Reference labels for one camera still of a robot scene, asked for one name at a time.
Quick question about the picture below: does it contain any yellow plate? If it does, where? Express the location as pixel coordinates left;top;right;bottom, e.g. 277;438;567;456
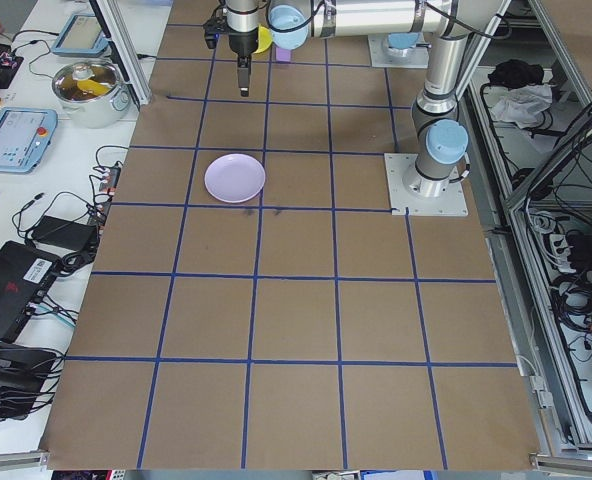
255;25;274;55

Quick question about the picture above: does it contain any lilac plate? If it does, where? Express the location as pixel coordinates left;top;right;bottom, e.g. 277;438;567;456
204;153;267;205

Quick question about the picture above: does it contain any stainless steel pot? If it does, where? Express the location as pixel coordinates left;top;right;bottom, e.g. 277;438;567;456
51;58;130;130

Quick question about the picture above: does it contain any glass pot lid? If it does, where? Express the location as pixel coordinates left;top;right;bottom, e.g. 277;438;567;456
53;59;122;101

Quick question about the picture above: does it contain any blue-framed teach pendant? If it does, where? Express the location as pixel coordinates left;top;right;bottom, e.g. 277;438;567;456
0;107;59;175
51;12;110;56

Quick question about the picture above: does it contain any black USB hub strip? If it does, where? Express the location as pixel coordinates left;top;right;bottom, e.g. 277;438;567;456
91;164;123;221

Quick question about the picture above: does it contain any black power adapter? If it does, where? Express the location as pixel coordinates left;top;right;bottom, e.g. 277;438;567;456
29;215;98;250

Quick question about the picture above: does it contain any black cloth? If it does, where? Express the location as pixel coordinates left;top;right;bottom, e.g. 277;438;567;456
486;58;546;91

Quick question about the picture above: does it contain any white cloth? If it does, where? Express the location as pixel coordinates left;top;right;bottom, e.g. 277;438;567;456
490;83;555;129

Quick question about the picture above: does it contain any black laptop with red logo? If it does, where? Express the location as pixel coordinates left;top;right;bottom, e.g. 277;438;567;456
0;238;63;346

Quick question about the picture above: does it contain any white power strip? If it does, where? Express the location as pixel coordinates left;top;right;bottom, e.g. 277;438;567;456
545;232;573;274

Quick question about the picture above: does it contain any black flat electronic device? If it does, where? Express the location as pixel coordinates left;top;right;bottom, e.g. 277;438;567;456
0;344;63;394

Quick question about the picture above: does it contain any black power brick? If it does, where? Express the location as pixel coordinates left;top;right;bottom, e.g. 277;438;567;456
568;232;592;262

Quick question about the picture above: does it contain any aluminium profile bar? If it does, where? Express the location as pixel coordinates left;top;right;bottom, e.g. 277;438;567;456
528;452;592;474
0;449;51;474

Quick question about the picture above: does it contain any aluminium profile post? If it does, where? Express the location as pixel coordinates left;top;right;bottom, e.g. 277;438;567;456
88;0;151;105

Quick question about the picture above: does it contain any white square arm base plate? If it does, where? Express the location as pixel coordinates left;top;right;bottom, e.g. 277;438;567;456
384;152;470;219
368;34;430;69

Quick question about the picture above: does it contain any V-shaped metal bar frame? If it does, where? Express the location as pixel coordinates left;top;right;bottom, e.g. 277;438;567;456
463;0;592;459

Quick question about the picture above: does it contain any coiled black cable bundle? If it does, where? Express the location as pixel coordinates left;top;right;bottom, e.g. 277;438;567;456
549;269;592;332

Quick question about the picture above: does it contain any metal hinge bracket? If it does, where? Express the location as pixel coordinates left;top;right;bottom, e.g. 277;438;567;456
528;374;553;409

